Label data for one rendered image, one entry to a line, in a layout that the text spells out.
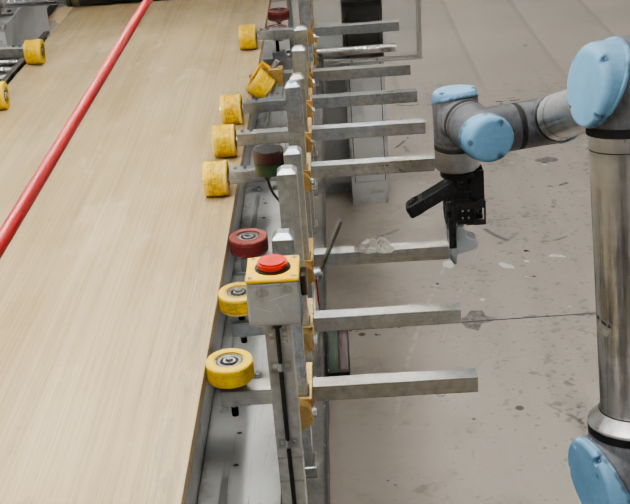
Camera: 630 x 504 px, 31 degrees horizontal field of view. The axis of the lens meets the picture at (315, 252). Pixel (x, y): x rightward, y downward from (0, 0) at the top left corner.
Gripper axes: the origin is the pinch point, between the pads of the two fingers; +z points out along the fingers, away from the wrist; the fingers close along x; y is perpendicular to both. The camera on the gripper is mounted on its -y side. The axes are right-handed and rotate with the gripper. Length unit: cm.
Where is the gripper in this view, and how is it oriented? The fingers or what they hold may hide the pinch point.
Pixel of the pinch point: (450, 257)
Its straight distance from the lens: 237.4
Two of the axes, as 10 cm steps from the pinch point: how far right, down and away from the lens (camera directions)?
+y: 10.0, -0.8, -0.5
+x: 0.1, -4.3, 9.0
